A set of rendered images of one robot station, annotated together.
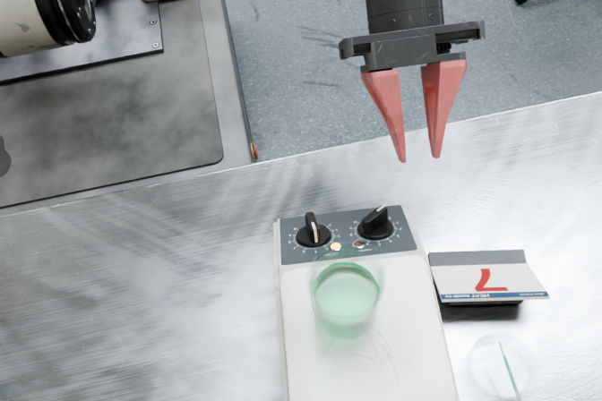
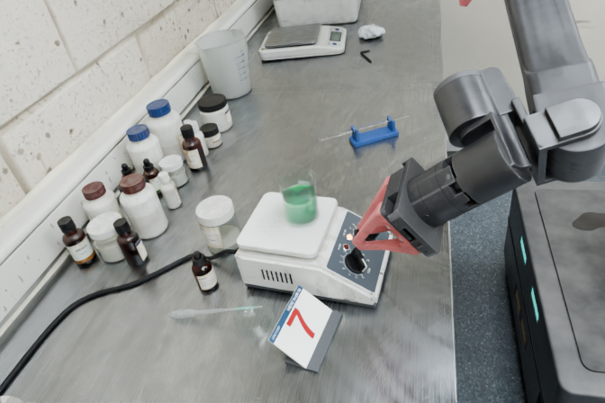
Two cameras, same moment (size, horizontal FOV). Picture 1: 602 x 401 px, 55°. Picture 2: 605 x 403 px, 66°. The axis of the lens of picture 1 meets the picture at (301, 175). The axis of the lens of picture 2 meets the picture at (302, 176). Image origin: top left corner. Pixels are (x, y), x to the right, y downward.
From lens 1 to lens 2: 60 cm
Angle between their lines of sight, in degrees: 71
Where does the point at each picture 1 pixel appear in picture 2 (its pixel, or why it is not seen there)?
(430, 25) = (408, 192)
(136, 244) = not seen: hidden behind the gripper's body
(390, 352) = (273, 227)
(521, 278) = (293, 344)
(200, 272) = not seen: hidden behind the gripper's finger
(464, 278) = (310, 314)
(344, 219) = (373, 257)
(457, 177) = (395, 357)
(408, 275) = (306, 244)
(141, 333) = (356, 188)
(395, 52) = (395, 178)
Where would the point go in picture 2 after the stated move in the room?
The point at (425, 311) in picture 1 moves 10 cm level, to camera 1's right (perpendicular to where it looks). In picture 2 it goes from (283, 245) to (255, 304)
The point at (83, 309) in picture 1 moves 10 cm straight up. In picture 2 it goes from (378, 171) to (375, 125)
